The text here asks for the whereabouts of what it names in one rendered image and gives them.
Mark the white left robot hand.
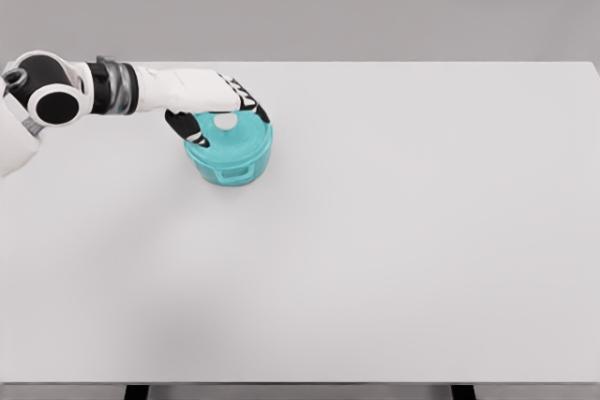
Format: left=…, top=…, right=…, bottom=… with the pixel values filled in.
left=164, top=68, right=272, bottom=148

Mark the teal pot lid white knob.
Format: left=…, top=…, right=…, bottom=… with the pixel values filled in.
left=183, top=111, right=274, bottom=170

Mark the teal pot with handles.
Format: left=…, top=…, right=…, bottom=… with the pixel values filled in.
left=185, top=122, right=275, bottom=185

